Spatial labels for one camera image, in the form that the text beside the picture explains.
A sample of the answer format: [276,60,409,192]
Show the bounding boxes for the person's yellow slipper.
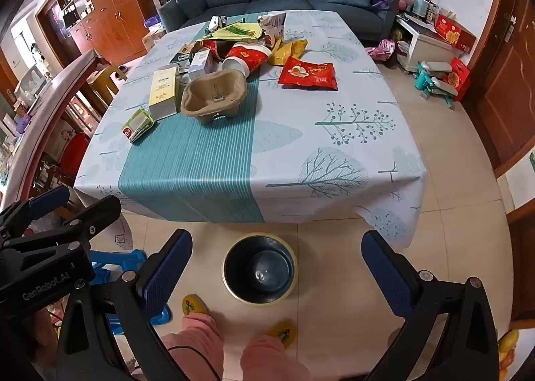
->
[181,293,212,317]
[267,319,295,349]

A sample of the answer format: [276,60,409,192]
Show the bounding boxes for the dark green small box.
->
[169,44,195,66]

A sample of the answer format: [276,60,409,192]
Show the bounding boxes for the red gift bag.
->
[447,57,471,101]

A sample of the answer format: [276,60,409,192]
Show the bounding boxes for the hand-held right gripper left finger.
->
[56,229,193,381]

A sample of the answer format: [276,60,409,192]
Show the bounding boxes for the red gift box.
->
[435,13,477,53]

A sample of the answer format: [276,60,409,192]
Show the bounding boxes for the dark bin with yellow rim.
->
[221,232,298,306]

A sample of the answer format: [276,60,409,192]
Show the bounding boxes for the person's right leg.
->
[242,335,312,381]

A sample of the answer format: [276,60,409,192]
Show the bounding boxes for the red brown snack bag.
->
[202,39,235,62]

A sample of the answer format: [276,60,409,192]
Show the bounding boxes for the pale green appliance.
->
[412,0,439,20]

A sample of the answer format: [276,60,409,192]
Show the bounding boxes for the pink patterned bag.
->
[365,39,396,61]

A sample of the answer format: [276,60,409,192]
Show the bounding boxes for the black cable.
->
[167,345,222,381]

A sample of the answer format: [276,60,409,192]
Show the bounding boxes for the silver foil bag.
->
[257,12,288,49]

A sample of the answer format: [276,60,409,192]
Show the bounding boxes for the person's right yellow slipper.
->
[267,319,295,349]

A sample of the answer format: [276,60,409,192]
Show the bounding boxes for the small green paper packet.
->
[121,108,156,143]

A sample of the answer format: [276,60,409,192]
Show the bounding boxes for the blue plastic stool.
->
[90,249,172,327]

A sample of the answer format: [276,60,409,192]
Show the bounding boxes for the teal step stools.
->
[414,61,458,110]

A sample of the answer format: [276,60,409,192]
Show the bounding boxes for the cream yellow carton box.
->
[149,65,180,121]

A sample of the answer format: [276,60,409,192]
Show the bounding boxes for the person's left leg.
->
[161,313,226,381]

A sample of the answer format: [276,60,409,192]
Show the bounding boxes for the wooden dining table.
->
[0,49,107,206]

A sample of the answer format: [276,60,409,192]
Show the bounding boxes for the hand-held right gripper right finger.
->
[362,230,500,381]

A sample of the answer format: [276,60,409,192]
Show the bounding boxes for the brown pulp cup carrier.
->
[181,70,248,126]

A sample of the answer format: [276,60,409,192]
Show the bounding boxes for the cardboard box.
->
[142,27,166,51]

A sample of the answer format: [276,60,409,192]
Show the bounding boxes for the red plastic container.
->
[61,132,89,173]

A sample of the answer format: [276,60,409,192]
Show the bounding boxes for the yellow green plastic bag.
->
[201,21,264,43]

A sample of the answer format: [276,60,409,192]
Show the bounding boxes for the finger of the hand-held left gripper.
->
[63,196,123,245]
[0,186,71,235]

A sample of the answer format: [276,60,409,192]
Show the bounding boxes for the yellow snack packet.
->
[267,39,308,67]

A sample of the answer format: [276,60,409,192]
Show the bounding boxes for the table with tree-pattern cloth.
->
[74,10,427,250]

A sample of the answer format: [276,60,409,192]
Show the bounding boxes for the red instant noodle cup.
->
[221,42,272,78]

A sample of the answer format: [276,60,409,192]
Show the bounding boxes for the person's left forearm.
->
[31,310,59,369]

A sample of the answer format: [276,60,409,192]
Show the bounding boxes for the yellow plastic stool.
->
[86,64,128,103]

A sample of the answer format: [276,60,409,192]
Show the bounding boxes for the person's leg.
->
[242,335,312,381]
[161,313,226,381]

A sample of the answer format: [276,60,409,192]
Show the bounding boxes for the red snack packet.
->
[278,61,338,91]

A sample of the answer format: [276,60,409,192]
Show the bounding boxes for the wooden door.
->
[462,0,535,177]

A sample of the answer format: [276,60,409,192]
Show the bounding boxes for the small white carton box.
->
[188,49,214,74]

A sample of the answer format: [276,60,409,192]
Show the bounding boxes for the white side cabinet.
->
[395,15,464,74]

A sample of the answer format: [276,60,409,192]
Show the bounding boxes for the person's left yellow slipper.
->
[181,293,212,317]

